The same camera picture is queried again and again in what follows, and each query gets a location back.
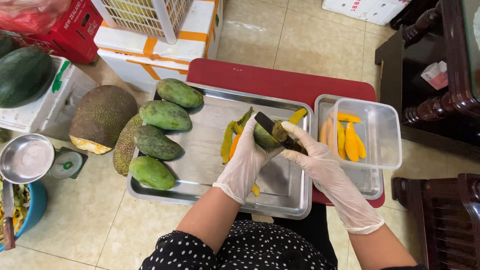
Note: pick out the person's right hand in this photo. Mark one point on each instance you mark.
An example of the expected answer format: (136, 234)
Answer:
(322, 165)

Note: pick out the person's left hand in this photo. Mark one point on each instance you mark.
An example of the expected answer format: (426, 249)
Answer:
(242, 165)

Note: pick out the partly peeled green mango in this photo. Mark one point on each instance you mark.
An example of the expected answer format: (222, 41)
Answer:
(262, 138)

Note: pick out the black knife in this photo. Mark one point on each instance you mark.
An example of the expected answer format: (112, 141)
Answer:
(266, 122)

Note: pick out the orange mango peel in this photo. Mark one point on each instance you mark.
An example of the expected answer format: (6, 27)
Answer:
(234, 147)

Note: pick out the long green mango peel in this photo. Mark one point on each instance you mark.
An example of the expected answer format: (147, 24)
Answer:
(227, 142)

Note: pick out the small yellow mango peel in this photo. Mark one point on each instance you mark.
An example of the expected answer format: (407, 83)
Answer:
(255, 190)

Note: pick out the large steel tray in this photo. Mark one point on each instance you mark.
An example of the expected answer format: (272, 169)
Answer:
(210, 165)

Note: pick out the heap of yellow mango slices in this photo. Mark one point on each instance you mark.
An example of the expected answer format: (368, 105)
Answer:
(351, 144)

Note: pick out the small steel tray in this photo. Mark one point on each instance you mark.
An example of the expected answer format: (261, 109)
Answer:
(360, 183)

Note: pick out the curled green yellow mango peel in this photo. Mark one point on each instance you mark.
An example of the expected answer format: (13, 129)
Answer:
(245, 117)

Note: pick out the clear plastic container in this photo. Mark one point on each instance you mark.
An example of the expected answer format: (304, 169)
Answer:
(382, 127)

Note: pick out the black polka dot garment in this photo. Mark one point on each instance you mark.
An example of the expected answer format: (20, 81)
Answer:
(255, 247)

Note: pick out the whole green mango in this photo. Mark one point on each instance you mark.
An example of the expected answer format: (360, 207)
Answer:
(165, 115)
(151, 172)
(179, 92)
(156, 142)

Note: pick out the red table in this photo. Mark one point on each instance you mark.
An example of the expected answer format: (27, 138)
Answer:
(281, 80)

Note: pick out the dark wooden table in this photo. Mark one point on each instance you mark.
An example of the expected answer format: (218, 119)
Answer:
(420, 108)

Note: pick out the whole jackfruit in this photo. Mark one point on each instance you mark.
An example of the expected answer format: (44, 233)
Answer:
(125, 150)

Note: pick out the dark wooden chair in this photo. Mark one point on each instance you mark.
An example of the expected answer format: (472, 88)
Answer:
(438, 221)

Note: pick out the pink white tissue pack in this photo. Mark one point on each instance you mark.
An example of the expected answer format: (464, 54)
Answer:
(435, 75)

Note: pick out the cut jackfruit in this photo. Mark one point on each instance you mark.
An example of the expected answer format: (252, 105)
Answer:
(101, 116)

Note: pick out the white foam box red print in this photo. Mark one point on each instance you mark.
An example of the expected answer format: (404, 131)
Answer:
(363, 9)

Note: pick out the white foam box orange tape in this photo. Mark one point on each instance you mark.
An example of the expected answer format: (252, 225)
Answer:
(123, 41)

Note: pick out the green kitchen scale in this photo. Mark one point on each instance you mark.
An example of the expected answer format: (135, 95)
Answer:
(69, 164)

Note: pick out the white plastic basket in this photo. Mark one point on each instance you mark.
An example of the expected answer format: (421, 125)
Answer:
(142, 15)

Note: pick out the white foam box green tape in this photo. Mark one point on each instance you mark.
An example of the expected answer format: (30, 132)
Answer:
(63, 108)

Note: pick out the blue plastic basin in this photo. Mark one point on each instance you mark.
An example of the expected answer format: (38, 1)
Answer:
(35, 206)

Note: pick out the red carton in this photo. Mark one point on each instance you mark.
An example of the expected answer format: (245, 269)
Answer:
(75, 32)

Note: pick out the steel scale pan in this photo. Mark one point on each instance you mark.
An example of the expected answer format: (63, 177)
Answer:
(26, 157)

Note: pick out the heap of fruit peels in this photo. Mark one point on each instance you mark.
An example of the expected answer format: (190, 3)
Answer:
(21, 202)

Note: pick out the large dark green watermelon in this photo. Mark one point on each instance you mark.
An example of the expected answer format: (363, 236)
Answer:
(22, 77)

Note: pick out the small green fruit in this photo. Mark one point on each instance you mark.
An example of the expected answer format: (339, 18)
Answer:
(3, 135)

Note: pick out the red plastic bag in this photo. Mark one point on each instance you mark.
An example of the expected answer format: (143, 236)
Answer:
(30, 13)

